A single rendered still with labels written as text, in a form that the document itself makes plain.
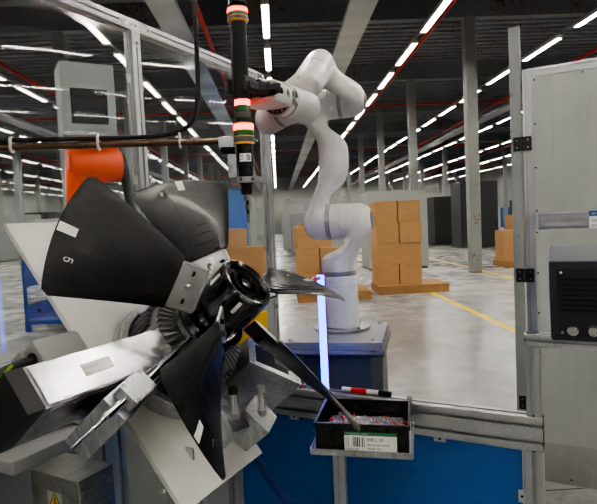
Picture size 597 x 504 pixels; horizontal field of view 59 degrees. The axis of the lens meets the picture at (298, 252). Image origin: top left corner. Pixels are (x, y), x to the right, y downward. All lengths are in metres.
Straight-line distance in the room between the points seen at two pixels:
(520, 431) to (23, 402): 1.05
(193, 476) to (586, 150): 2.23
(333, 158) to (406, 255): 7.64
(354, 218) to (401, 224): 7.55
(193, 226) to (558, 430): 2.21
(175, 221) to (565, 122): 2.02
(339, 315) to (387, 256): 7.51
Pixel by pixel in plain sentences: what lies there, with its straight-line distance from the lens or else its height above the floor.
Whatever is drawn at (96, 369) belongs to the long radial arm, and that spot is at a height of 1.11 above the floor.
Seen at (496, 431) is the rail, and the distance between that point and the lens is 1.42.
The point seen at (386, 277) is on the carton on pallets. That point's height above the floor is 0.28.
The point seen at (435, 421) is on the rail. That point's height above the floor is 0.82.
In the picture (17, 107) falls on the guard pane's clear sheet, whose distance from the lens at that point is 1.68.
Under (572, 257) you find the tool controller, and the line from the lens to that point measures 1.28.
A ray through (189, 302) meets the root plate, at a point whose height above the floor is 1.19.
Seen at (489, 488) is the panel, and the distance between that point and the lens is 1.50.
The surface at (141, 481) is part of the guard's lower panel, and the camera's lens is 2.05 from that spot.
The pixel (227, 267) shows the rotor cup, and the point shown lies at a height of 1.26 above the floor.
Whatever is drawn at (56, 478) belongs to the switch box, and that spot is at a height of 0.84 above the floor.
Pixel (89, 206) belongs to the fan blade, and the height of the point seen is 1.38.
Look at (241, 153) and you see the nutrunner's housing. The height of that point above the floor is 1.49.
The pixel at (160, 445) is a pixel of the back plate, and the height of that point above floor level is 0.93.
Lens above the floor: 1.34
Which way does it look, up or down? 3 degrees down
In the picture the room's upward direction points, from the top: 3 degrees counter-clockwise
